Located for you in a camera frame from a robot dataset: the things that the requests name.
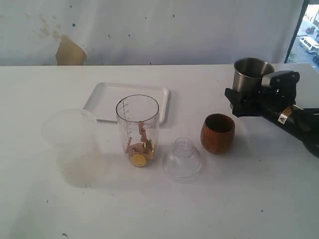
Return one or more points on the translucent plastic cup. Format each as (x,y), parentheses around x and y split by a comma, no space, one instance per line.
(72,134)

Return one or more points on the silver metal tray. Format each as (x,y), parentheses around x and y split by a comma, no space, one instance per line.
(105,96)

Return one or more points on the stainless steel cup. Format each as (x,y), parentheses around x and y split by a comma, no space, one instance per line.
(248,73)

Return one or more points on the clear plastic shaker body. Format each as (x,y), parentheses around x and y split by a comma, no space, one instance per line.
(133,109)

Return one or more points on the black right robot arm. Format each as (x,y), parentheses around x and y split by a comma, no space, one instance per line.
(303,124)

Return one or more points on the brown wooden cup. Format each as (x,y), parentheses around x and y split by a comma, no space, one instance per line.
(217,133)

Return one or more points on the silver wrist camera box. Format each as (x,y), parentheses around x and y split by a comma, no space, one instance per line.
(280,79)

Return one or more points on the clear plastic shaker lid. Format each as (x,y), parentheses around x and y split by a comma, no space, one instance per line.
(182,162)

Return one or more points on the wooden pieces and coins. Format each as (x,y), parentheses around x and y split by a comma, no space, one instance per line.
(141,152)

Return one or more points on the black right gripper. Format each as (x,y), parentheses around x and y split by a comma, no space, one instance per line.
(263,102)

